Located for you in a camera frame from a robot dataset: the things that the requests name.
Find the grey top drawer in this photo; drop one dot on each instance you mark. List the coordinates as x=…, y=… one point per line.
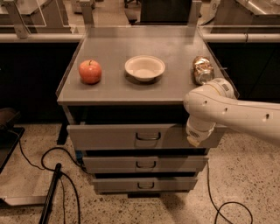
x=128, y=136

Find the white horizontal rail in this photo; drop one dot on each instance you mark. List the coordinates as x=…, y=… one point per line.
x=42, y=38

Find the dark object left edge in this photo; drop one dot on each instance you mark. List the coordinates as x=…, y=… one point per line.
x=9, y=135

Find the grey drawer cabinet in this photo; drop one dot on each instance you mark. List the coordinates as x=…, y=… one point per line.
x=123, y=99

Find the grey drawer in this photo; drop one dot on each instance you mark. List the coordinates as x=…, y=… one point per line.
x=144, y=185
x=144, y=164
x=128, y=136

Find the black bar on floor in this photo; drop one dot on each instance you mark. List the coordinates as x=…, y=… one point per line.
x=49, y=197

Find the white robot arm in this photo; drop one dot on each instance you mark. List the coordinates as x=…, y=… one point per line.
x=214, y=103

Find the grey bottom drawer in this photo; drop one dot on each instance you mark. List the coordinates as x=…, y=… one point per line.
x=144, y=185

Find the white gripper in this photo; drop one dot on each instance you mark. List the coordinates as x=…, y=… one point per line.
x=198, y=133

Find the red apple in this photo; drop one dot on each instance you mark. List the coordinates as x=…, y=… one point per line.
x=90, y=71

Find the grey middle drawer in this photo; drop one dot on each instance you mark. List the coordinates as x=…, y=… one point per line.
x=144, y=164

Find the white paper bowl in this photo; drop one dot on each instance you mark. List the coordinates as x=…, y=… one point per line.
x=144, y=67

